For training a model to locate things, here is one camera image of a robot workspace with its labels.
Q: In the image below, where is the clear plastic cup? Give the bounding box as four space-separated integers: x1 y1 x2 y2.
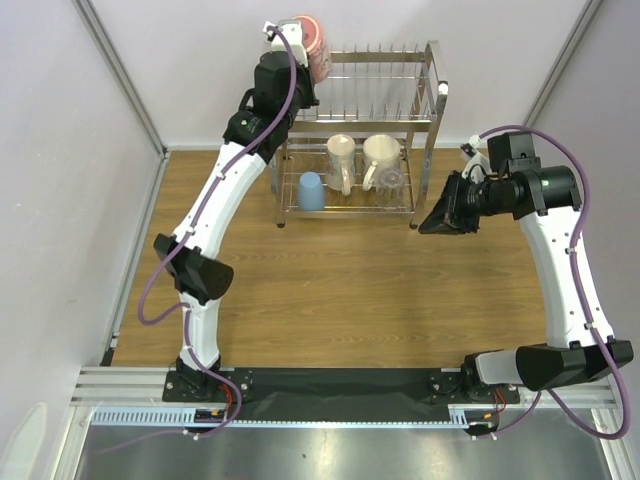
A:
375 168 405 209

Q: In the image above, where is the floral mug green inside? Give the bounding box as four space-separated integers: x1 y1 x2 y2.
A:
362 134 401 191

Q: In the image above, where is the beige mug blue red print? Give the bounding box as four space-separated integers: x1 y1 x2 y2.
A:
325 134 356 196

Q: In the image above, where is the light blue cup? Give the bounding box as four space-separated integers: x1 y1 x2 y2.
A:
298 172 325 211

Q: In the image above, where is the pink glass mug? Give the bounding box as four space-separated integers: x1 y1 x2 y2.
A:
293 15 332 84

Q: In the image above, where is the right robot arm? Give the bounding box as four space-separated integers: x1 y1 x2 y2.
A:
419 131 634 402

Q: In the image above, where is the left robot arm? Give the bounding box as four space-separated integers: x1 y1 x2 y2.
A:
153 51 318 402

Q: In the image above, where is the stainless steel dish rack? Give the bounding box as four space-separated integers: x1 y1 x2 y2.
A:
271 40 449 228

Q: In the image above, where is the black base mat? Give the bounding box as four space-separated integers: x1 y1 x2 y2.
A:
220 368 449 412

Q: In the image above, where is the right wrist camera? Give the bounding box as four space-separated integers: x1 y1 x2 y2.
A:
460 135 492 184

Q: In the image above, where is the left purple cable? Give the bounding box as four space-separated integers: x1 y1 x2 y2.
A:
92 27 299 454

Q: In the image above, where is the white cable duct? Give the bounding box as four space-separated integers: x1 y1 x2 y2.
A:
91 405 499 431

